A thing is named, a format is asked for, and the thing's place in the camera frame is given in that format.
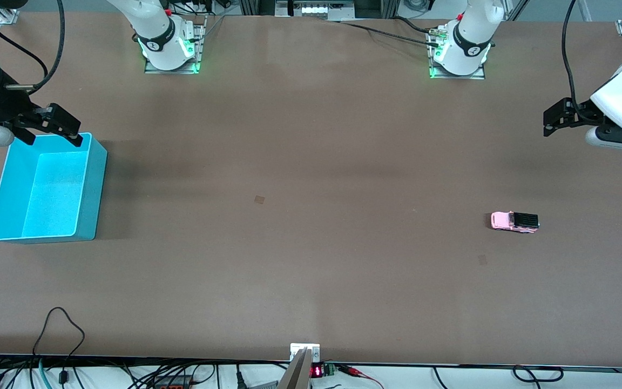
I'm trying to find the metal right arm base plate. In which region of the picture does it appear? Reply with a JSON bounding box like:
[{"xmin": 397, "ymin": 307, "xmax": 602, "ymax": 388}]
[{"xmin": 144, "ymin": 15, "xmax": 207, "ymax": 75}]

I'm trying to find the flat black cable loop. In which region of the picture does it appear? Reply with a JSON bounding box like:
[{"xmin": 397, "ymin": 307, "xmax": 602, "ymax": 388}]
[{"xmin": 512, "ymin": 365, "xmax": 564, "ymax": 383}]

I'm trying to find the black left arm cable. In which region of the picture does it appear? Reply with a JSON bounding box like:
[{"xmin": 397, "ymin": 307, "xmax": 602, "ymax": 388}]
[{"xmin": 561, "ymin": 0, "xmax": 592, "ymax": 122}]

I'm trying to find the grey equipment box with light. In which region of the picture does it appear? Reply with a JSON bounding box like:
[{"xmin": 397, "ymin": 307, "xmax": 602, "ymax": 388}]
[{"xmin": 274, "ymin": 0, "xmax": 356, "ymax": 21}]

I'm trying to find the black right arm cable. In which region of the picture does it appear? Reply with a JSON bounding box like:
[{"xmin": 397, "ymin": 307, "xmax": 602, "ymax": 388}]
[{"xmin": 0, "ymin": 0, "xmax": 66, "ymax": 92}]

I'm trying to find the red clip lead wire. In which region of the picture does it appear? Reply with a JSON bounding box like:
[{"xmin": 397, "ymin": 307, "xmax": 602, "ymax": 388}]
[{"xmin": 338, "ymin": 365, "xmax": 385, "ymax": 389}]

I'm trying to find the turquoise plastic bin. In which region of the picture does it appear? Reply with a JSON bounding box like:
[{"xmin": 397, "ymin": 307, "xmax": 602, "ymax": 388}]
[{"xmin": 0, "ymin": 132, "xmax": 109, "ymax": 244}]

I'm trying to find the thin black looped cable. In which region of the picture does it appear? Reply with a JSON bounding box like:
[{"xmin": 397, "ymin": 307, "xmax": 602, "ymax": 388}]
[{"xmin": 31, "ymin": 307, "xmax": 86, "ymax": 385}]

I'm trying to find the long black table cable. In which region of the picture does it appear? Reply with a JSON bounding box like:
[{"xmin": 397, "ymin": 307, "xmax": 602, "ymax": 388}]
[{"xmin": 338, "ymin": 21, "xmax": 442, "ymax": 49}]

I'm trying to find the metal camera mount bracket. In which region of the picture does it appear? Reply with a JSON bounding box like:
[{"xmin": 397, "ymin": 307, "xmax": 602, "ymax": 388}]
[{"xmin": 278, "ymin": 343, "xmax": 321, "ymax": 389}]

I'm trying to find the short black curved cable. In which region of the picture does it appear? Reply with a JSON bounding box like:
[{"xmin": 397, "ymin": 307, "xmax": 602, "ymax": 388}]
[{"xmin": 392, "ymin": 16, "xmax": 442, "ymax": 36}]

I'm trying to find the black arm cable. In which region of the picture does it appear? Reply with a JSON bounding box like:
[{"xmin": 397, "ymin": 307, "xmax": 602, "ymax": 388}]
[
  {"xmin": 0, "ymin": 0, "xmax": 66, "ymax": 92},
  {"xmin": 561, "ymin": 0, "xmax": 592, "ymax": 122}
]

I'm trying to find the pink jeep toy black roof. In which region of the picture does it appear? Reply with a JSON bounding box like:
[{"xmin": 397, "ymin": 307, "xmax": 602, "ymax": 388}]
[{"xmin": 491, "ymin": 211, "xmax": 540, "ymax": 234}]

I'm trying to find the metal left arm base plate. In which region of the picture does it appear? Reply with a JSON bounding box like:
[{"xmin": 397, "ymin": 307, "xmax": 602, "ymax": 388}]
[{"xmin": 427, "ymin": 26, "xmax": 486, "ymax": 81}]

